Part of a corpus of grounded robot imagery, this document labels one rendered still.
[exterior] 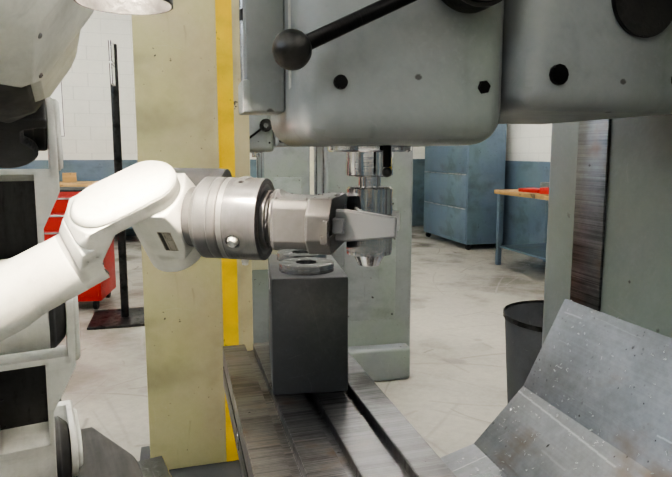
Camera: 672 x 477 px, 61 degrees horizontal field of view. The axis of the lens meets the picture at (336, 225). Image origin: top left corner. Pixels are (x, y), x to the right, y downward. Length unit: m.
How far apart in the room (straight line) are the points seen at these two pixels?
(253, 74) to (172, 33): 1.78
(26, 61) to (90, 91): 8.84
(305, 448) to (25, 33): 0.62
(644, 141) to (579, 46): 0.28
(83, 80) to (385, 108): 9.28
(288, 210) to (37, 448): 0.87
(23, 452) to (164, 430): 1.27
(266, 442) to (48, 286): 0.35
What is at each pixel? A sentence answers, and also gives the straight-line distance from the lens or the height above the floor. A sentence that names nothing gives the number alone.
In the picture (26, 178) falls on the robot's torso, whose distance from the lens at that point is 1.14.
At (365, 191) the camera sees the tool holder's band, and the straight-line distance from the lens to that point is 0.57.
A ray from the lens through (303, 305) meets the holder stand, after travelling 0.90.
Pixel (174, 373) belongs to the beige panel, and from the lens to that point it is 2.44.
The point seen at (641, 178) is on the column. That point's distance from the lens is 0.82.
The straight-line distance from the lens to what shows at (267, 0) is 0.56.
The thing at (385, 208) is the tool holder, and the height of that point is 1.25.
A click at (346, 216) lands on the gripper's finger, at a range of 0.56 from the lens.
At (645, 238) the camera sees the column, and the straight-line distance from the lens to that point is 0.81.
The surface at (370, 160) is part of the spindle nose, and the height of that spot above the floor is 1.30.
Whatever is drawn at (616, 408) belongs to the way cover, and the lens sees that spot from 0.81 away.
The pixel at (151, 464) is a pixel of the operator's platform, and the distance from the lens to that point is 1.89.
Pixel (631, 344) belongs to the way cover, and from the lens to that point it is 0.83.
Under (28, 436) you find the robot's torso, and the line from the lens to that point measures 1.32.
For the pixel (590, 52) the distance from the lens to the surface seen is 0.57.
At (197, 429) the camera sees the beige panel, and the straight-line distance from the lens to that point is 2.54.
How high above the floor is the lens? 1.30
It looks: 7 degrees down
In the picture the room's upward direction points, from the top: straight up
